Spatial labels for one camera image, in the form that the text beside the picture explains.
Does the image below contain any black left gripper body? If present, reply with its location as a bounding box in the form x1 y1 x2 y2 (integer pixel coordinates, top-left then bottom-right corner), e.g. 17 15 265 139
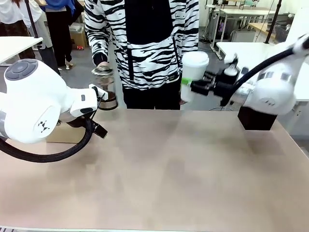
66 116 89 129

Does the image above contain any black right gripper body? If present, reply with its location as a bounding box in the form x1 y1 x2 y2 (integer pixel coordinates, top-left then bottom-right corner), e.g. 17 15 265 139
213 72 240 98

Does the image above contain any white paper cup with lid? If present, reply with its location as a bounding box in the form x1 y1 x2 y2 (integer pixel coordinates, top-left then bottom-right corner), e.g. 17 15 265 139
180 51 210 103

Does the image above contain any clear plastic container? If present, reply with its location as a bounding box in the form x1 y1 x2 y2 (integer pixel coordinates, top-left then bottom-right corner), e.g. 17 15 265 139
91 63 114 79

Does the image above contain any person's left forearm zebra sleeve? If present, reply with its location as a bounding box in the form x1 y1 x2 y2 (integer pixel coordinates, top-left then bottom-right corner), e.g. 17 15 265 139
179 29 200 59

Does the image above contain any person's right forearm zebra sleeve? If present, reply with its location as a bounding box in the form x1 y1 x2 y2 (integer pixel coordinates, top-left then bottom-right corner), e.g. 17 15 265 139
84 24 110 66

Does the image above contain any black box carrier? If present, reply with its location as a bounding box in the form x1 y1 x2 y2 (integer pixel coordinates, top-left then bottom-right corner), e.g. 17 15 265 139
237 105 279 131

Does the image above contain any person's right hand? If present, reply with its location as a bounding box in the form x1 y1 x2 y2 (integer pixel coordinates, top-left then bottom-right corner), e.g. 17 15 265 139
95 61 111 71

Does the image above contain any brown cardboard box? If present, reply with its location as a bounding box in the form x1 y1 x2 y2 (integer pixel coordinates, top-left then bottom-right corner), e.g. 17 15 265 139
46 123 86 144

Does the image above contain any large white side table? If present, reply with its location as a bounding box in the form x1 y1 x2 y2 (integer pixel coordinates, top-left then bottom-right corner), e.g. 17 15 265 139
216 41 309 102

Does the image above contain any grey chair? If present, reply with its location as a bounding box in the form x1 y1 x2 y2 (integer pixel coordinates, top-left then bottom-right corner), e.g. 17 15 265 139
228 29 257 44

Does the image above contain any person in zebra hoodie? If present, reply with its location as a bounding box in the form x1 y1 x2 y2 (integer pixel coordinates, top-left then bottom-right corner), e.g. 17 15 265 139
84 0 200 110

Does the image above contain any wooden tabletop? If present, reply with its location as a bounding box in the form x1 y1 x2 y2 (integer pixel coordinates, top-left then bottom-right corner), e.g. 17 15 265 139
248 22 276 41

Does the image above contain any dark mesh basket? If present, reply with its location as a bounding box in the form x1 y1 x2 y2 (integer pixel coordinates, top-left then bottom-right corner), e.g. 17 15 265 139
274 23 291 42

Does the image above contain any black pole with round foot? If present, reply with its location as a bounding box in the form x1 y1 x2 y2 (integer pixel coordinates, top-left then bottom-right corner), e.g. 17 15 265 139
264 0 283 45

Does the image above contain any cardboard box with label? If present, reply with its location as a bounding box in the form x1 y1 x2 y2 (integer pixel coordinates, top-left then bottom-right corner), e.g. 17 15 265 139
70 29 88 50

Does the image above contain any bystander in black trousers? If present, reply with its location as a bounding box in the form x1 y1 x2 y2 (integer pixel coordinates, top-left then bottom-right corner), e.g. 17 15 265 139
44 0 84 70

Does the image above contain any white box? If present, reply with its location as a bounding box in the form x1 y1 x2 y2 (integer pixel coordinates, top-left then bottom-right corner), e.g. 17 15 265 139
69 23 85 34

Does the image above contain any small white side table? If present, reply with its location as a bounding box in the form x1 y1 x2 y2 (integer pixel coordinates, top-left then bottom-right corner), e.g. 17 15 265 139
0 36 44 65

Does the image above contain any bystander in light grey clothes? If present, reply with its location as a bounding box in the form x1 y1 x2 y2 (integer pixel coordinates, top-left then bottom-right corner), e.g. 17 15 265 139
20 0 53 50

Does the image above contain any thin black stand pole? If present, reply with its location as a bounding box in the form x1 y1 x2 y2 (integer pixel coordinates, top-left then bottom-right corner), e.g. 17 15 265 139
25 0 61 76

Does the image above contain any bystander in white top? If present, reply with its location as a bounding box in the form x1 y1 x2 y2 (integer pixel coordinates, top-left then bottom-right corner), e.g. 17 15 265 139
0 0 36 60

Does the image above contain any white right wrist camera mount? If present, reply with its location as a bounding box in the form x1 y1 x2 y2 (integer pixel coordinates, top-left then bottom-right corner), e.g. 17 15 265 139
224 53 240 76

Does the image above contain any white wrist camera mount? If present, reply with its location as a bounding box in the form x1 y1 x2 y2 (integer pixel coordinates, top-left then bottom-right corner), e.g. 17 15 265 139
224 53 240 76
88 83 109 102

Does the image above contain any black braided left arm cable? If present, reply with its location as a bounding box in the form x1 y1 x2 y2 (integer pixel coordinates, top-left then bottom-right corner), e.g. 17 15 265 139
0 115 98 163

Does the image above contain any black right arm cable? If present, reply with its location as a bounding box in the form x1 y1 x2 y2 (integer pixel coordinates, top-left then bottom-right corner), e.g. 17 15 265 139
220 36 309 107

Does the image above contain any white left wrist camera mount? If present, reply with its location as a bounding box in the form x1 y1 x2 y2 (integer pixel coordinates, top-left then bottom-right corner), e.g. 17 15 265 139
88 83 109 102

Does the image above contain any white frame desk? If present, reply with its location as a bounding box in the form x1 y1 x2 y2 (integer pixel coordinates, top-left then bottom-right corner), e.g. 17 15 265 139
205 3 276 60

